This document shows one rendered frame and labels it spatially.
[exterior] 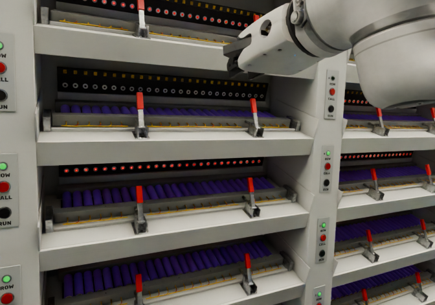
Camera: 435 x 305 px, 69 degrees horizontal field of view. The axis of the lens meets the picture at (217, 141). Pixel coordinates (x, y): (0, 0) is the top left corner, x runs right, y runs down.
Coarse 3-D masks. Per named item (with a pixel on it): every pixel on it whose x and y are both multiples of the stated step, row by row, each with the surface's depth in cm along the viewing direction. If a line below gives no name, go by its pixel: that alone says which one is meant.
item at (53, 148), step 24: (72, 96) 71; (96, 96) 73; (120, 96) 75; (144, 96) 78; (168, 96) 81; (48, 120) 57; (312, 120) 80; (48, 144) 54; (72, 144) 56; (96, 144) 58; (120, 144) 60; (144, 144) 62; (168, 144) 64; (192, 144) 66; (216, 144) 68; (240, 144) 71; (264, 144) 74; (288, 144) 77; (312, 144) 80
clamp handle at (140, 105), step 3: (138, 93) 63; (141, 93) 64; (138, 96) 63; (141, 96) 64; (138, 99) 63; (141, 99) 63; (138, 102) 63; (141, 102) 63; (138, 105) 63; (141, 105) 63; (138, 108) 63; (141, 108) 63; (138, 111) 63; (141, 111) 63; (138, 114) 63; (141, 114) 63; (141, 117) 63; (141, 120) 63; (141, 123) 62
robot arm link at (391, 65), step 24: (408, 24) 24; (432, 24) 24; (360, 48) 28; (384, 48) 26; (408, 48) 25; (432, 48) 24; (360, 72) 28; (384, 72) 26; (408, 72) 25; (432, 72) 24; (384, 96) 27; (408, 96) 26; (432, 96) 25
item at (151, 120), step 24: (72, 120) 62; (96, 120) 64; (120, 120) 66; (144, 120) 68; (168, 120) 70; (192, 120) 72; (216, 120) 75; (240, 120) 78; (264, 120) 81; (288, 120) 84
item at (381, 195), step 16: (352, 160) 111; (368, 160) 114; (384, 160) 118; (400, 160) 122; (352, 176) 104; (368, 176) 105; (384, 176) 107; (400, 176) 109; (416, 176) 111; (432, 176) 114; (352, 192) 96; (368, 192) 97; (384, 192) 100; (400, 192) 102; (416, 192) 104; (432, 192) 105; (352, 208) 88; (368, 208) 92; (384, 208) 95; (400, 208) 99; (416, 208) 103
